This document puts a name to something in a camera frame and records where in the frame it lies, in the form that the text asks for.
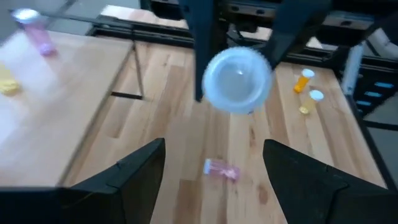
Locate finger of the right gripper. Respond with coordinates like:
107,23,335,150
178,7,219,103
260,7,332,70

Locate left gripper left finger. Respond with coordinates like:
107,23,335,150
60,138,167,224

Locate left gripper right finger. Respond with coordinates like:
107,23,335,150
262,138,388,224

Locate orange medicine bottle white cap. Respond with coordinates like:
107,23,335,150
293,68,316,94

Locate large white medicine bottle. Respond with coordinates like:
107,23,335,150
201,46,274,115

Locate pink medicine bottle white cap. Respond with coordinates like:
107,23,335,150
11,7,58,57
203,157,241,181

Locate wooden shelf black legs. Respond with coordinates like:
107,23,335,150
0,29,146,189

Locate black box blue lights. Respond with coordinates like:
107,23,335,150
354,73,398,121

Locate silver metal bracket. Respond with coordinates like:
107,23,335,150
341,42,365,96

